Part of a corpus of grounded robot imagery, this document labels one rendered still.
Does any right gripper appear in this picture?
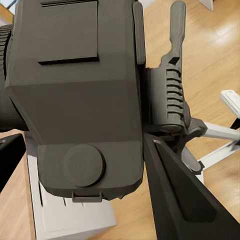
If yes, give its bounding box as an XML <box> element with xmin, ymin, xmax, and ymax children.
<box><xmin>230</xmin><ymin>118</ymin><xmax>240</xmax><ymax>146</ymax></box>

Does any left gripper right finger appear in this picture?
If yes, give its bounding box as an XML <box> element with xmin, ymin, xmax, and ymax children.
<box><xmin>143</xmin><ymin>133</ymin><xmax>240</xmax><ymax>240</ymax></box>

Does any digital camera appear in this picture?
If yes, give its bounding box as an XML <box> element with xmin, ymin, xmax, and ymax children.
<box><xmin>0</xmin><ymin>0</ymin><xmax>146</xmax><ymax>203</ymax></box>

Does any camera tripod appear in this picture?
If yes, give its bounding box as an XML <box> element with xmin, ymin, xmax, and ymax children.
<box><xmin>140</xmin><ymin>0</ymin><xmax>240</xmax><ymax>184</ymax></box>

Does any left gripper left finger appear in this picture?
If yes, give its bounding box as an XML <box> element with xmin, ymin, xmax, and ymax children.
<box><xmin>0</xmin><ymin>133</ymin><xmax>26</xmax><ymax>193</ymax></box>

